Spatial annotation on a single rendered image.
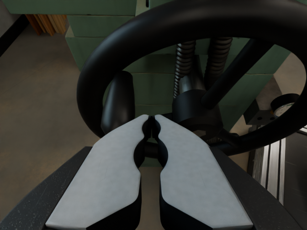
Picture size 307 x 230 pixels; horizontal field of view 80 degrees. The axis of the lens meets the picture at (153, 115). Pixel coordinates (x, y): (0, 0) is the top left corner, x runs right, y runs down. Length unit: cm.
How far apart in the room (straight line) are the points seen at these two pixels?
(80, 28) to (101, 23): 4
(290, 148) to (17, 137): 147
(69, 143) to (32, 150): 20
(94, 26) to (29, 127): 108
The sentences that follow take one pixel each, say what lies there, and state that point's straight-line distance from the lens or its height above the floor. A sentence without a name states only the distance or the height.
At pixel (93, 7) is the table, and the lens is 35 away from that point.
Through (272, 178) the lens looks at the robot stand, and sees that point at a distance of 95.
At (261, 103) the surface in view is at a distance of 56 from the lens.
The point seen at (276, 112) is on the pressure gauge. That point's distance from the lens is 52.
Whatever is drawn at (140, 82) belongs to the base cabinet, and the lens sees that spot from 45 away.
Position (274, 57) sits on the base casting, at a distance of 46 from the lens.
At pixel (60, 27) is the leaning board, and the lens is 193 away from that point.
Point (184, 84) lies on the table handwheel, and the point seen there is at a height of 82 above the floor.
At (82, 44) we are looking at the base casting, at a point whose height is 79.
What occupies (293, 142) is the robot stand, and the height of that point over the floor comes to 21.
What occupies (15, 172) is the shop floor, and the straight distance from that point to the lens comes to 128.
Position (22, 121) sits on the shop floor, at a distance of 142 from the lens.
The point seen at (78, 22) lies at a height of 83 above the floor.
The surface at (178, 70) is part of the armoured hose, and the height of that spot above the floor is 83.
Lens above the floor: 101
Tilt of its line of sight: 58 degrees down
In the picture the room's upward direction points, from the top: 1 degrees clockwise
